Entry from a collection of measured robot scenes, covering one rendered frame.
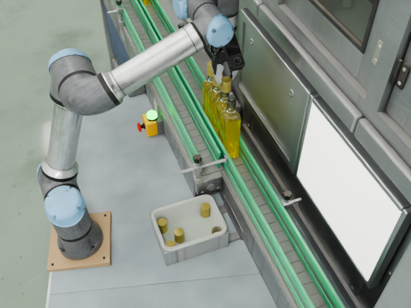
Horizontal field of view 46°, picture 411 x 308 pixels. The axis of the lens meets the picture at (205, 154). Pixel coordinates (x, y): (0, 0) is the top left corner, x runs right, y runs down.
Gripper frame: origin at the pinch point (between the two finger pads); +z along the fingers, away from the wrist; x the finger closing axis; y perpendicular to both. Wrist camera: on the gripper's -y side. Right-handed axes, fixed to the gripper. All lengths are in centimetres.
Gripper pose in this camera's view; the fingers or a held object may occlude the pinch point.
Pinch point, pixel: (226, 80)
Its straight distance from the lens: 161.5
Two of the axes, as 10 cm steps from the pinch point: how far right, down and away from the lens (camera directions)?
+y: -3.7, -6.8, 6.3
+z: 0.0, 6.8, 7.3
